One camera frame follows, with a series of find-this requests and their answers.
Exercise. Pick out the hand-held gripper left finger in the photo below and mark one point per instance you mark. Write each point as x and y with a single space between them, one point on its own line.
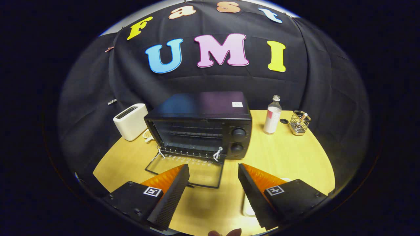
172 200

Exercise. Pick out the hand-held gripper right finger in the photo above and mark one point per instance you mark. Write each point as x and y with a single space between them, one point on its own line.
254 200

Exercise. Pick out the cream square plate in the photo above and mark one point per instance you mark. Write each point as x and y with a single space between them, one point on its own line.
248 209

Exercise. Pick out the black toaster oven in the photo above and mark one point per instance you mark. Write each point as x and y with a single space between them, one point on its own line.
203 105

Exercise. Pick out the metal oven rack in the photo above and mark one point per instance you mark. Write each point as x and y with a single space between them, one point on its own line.
197 134

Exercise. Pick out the white bread toaster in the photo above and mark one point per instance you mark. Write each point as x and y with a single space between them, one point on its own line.
131 124

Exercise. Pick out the small white dish of beans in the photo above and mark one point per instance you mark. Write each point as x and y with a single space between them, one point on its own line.
147 134

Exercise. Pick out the clear bottle with red label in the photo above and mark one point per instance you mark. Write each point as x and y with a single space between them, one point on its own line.
272 121

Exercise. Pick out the small silver clip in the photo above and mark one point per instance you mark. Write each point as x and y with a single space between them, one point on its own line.
112 101

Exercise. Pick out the black backdrop cloth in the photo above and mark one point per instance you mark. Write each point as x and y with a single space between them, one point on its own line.
203 82

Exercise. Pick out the small red clip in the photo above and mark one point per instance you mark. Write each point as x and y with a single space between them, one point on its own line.
109 49

